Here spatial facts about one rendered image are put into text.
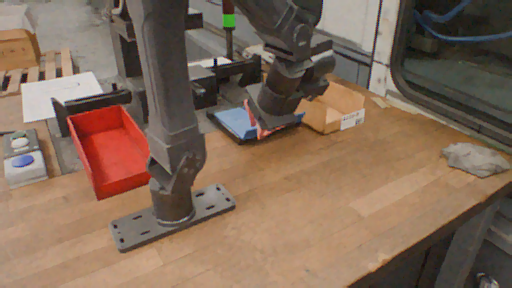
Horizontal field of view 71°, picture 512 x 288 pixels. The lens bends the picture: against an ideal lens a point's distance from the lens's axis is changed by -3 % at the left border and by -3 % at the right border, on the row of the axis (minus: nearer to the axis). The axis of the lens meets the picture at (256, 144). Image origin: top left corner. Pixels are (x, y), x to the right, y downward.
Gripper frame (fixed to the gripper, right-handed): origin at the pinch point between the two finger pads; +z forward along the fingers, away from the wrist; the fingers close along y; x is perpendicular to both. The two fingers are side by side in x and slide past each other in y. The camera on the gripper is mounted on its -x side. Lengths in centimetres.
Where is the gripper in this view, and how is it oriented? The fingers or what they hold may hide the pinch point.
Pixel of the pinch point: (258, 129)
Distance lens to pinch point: 78.4
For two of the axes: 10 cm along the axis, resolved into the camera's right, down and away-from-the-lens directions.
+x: -8.6, 2.5, -4.5
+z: -2.6, 5.3, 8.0
